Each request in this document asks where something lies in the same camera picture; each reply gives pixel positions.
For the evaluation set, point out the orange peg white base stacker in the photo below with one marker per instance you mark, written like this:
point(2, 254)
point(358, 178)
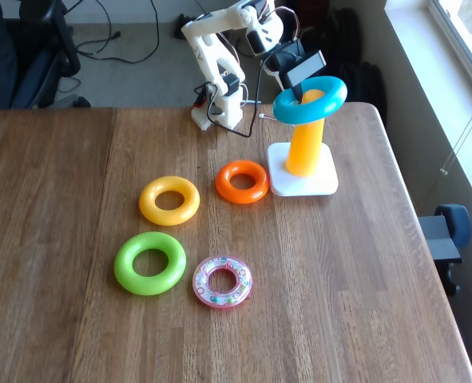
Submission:
point(305, 151)

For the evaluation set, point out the black backpack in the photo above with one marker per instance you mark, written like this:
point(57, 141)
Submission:
point(359, 80)

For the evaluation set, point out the black power strip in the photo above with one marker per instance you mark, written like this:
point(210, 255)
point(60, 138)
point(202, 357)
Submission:
point(181, 28)

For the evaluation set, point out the black camera box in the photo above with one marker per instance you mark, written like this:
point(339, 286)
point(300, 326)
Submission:
point(305, 68)

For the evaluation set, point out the blue chair armrest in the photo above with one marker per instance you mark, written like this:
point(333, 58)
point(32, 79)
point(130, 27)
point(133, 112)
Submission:
point(453, 227)

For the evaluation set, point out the black office chair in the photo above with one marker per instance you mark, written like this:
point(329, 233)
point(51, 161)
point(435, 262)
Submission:
point(28, 60)

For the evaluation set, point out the window frame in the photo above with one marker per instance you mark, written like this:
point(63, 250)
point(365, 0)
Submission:
point(463, 28)

